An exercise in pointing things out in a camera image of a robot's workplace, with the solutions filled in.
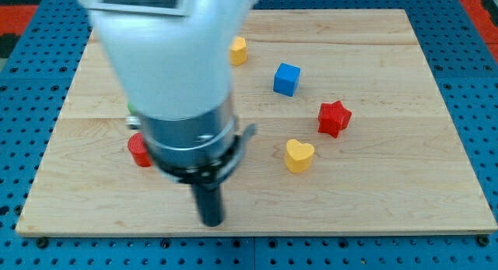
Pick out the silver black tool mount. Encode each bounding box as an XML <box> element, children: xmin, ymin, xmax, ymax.
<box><xmin>125</xmin><ymin>96</ymin><xmax>257</xmax><ymax>188</ymax></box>

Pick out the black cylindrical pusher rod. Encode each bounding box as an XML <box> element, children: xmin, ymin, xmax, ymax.
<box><xmin>191</xmin><ymin>184</ymin><xmax>225</xmax><ymax>227</ymax></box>

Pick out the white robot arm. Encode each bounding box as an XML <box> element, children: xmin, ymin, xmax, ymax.
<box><xmin>76</xmin><ymin>0</ymin><xmax>258</xmax><ymax>226</ymax></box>

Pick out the blue cube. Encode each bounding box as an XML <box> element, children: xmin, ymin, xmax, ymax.
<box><xmin>273</xmin><ymin>63</ymin><xmax>301</xmax><ymax>96</ymax></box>

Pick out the red cylinder block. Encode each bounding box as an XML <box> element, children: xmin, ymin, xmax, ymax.
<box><xmin>127</xmin><ymin>132</ymin><xmax>153</xmax><ymax>167</ymax></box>

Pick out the green block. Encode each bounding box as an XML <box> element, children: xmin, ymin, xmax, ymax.
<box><xmin>127</xmin><ymin>102</ymin><xmax>136</xmax><ymax>115</ymax></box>

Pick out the yellow heart block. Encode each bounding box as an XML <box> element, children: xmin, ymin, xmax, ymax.
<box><xmin>284</xmin><ymin>139</ymin><xmax>315</xmax><ymax>174</ymax></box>

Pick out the yellow hexagon block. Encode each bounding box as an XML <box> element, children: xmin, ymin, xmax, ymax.
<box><xmin>230</xmin><ymin>36</ymin><xmax>248</xmax><ymax>66</ymax></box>

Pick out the red star block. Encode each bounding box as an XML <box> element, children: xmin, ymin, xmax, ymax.
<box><xmin>317</xmin><ymin>100</ymin><xmax>352</xmax><ymax>139</ymax></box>

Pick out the wooden board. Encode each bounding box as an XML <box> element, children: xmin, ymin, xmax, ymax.
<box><xmin>16</xmin><ymin>9</ymin><xmax>497</xmax><ymax>237</ymax></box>

